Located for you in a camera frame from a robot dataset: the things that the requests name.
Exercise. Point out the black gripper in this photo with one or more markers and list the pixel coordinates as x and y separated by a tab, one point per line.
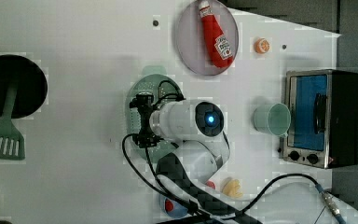
143	102

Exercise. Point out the mint green strainer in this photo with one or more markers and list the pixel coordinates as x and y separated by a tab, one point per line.
154	79

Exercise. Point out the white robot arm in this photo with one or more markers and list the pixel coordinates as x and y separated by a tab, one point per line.
196	129

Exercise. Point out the grey round plate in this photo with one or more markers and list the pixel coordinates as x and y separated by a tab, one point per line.
190	40

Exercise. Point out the red ketchup bottle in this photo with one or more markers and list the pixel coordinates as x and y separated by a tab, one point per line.
216	43

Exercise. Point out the red toy strawberry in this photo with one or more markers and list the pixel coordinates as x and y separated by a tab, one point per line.
211	184

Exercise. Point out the red toy in bowl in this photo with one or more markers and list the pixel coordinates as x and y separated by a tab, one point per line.
168	206

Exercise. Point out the blue bowl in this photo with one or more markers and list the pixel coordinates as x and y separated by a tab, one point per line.
178	211

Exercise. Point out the yellow banana toy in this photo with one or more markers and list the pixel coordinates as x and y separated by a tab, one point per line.
233	189

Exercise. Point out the orange slice toy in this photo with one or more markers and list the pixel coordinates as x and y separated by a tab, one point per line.
261	45

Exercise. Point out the mint green mug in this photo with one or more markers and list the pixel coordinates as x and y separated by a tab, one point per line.
272	119

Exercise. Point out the green spatula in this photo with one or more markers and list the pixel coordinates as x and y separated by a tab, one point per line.
11	139

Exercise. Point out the black toaster oven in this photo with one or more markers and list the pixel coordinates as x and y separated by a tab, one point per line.
324	118

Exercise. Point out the black cylinder cup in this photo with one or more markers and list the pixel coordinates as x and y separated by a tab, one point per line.
5	222

